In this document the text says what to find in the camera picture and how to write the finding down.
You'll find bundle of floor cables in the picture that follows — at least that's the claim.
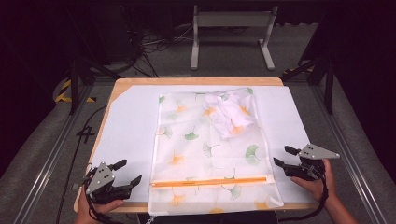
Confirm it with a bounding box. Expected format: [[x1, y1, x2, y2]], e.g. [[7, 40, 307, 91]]
[[120, 22, 194, 78]]

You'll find aluminium rail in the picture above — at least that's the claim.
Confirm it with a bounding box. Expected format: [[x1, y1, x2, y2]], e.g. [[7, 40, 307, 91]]
[[12, 83, 95, 224], [310, 84, 389, 224]]

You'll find white garment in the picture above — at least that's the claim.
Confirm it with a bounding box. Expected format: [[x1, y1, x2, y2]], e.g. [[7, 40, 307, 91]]
[[203, 89, 264, 141]]

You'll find white paper sheet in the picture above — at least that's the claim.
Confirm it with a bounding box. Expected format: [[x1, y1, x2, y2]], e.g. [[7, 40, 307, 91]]
[[89, 85, 316, 203]]

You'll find person's right hand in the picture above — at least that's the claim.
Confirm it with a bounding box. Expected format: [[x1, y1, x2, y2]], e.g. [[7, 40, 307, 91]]
[[290, 158, 338, 203]]

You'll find leaf print mesh laundry bag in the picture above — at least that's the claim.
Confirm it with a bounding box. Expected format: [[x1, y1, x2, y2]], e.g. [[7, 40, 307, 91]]
[[148, 87, 285, 217]]

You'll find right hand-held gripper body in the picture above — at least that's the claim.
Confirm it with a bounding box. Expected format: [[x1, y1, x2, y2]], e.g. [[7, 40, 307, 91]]
[[283, 143, 341, 182]]

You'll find person's left hand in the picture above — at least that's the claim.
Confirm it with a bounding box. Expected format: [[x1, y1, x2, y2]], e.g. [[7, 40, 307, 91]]
[[74, 185, 125, 224]]

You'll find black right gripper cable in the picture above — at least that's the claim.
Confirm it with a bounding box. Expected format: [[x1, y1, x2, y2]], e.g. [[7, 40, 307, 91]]
[[276, 172, 331, 224]]

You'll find white metal stand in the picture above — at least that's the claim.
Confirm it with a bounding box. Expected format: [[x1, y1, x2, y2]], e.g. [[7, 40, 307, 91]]
[[190, 5, 279, 72]]

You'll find black floor cable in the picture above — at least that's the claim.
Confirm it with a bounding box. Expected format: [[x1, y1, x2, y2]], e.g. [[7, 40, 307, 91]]
[[55, 105, 108, 224]]

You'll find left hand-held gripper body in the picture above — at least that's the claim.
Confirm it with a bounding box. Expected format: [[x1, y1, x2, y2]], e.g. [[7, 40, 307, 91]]
[[83, 161, 133, 205]]

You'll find black metal stand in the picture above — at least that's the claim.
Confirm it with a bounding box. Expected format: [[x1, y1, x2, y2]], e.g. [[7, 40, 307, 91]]
[[280, 55, 336, 116], [68, 57, 123, 116]]

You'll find yellow black hazard tape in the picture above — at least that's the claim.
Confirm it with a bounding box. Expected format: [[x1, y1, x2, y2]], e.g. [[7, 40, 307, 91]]
[[54, 78, 96, 104]]

